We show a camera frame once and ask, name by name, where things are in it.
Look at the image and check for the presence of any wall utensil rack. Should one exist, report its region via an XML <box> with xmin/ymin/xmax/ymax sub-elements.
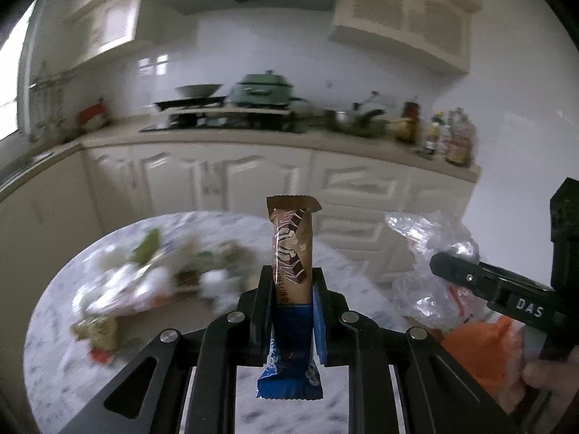
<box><xmin>28</xmin><ymin>60</ymin><xmax>79</xmax><ymax>142</ymax></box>

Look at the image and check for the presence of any orange plastic bag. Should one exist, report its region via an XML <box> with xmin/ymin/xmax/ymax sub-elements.
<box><xmin>440</xmin><ymin>315</ymin><xmax>528</xmax><ymax>413</ymax></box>

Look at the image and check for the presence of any white crumpled plastic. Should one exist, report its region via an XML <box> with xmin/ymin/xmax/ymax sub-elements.
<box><xmin>85</xmin><ymin>245</ymin><xmax>137</xmax><ymax>282</ymax></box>

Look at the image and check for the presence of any long clear snack packet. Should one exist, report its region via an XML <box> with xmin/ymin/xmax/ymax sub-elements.
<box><xmin>73</xmin><ymin>263</ymin><xmax>182</xmax><ymax>318</ymax></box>

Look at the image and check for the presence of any brown and blue snack wrapper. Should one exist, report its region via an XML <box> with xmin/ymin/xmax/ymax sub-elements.
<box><xmin>256</xmin><ymin>195</ymin><xmax>325</xmax><ymax>401</ymax></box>

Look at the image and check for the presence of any yellow container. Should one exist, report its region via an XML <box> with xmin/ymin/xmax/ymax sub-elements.
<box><xmin>387</xmin><ymin>116</ymin><xmax>411</xmax><ymax>142</ymax></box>

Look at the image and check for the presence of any small green packet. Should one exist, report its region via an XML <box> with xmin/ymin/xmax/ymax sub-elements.
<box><xmin>199</xmin><ymin>241</ymin><xmax>248</xmax><ymax>272</ymax></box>

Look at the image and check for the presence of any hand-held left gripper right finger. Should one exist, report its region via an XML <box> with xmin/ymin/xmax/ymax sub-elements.
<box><xmin>311</xmin><ymin>268</ymin><xmax>521</xmax><ymax>434</ymax></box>

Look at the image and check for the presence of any kitchen window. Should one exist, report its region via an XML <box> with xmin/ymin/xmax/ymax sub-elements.
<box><xmin>0</xmin><ymin>0</ymin><xmax>38</xmax><ymax>142</ymax></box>

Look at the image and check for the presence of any white louvered upper cabinet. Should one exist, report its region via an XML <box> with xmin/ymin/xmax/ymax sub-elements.
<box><xmin>329</xmin><ymin>0</ymin><xmax>484</xmax><ymax>74</ymax></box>

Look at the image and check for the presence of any olive patterned packet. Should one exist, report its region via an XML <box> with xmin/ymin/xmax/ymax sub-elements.
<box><xmin>71</xmin><ymin>315</ymin><xmax>120</xmax><ymax>354</ymax></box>

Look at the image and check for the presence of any clear plastic bag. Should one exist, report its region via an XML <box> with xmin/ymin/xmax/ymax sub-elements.
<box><xmin>384</xmin><ymin>210</ymin><xmax>481</xmax><ymax>332</ymax></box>

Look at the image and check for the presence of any white upper cabinet by window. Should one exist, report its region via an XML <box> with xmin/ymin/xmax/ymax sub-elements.
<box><xmin>67</xmin><ymin>0</ymin><xmax>142</xmax><ymax>60</ymax></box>

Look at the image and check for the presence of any grey wok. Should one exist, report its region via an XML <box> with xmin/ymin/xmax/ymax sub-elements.
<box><xmin>174</xmin><ymin>82</ymin><xmax>225</xmax><ymax>101</ymax></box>

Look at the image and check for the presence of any clear oil bottle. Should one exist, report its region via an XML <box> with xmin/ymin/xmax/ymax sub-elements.
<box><xmin>445</xmin><ymin>107</ymin><xmax>479</xmax><ymax>167</ymax></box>

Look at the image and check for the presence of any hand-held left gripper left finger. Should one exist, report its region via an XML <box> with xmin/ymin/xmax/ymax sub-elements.
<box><xmin>59</xmin><ymin>266</ymin><xmax>276</xmax><ymax>434</ymax></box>

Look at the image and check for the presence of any black gas stove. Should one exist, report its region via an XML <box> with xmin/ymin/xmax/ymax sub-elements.
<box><xmin>139</xmin><ymin>95</ymin><xmax>309</xmax><ymax>135</ymax></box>

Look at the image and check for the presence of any person's right hand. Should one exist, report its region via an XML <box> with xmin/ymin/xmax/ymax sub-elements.
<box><xmin>521</xmin><ymin>348</ymin><xmax>579</xmax><ymax>419</ymax></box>

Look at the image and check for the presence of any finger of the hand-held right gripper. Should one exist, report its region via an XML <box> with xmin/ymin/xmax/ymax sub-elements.
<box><xmin>430</xmin><ymin>252</ymin><xmax>555</xmax><ymax>326</ymax></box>

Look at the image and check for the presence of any steel kitchen sink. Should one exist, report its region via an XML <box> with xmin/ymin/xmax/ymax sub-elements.
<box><xmin>0</xmin><ymin>150</ymin><xmax>56</xmax><ymax>191</ymax></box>

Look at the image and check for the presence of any dark red bottle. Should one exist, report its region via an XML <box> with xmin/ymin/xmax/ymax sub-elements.
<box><xmin>402</xmin><ymin>98</ymin><xmax>422</xmax><ymax>144</ymax></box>

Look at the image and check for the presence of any wooden board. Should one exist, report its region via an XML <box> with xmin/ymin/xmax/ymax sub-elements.
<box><xmin>160</xmin><ymin>103</ymin><xmax>293</xmax><ymax>117</ymax></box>

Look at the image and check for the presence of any green electric pot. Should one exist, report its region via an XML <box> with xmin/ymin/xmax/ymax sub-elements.
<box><xmin>230</xmin><ymin>70</ymin><xmax>296</xmax><ymax>110</ymax></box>

